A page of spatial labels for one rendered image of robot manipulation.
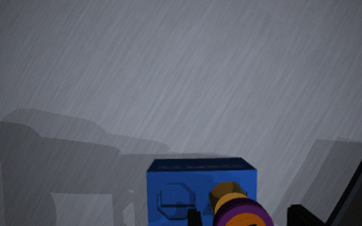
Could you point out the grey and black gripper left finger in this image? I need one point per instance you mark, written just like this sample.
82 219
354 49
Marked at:
194 218

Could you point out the blue tube rack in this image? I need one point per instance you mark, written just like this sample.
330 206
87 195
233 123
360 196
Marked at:
182 184

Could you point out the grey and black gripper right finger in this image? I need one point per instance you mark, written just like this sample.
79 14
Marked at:
300 216

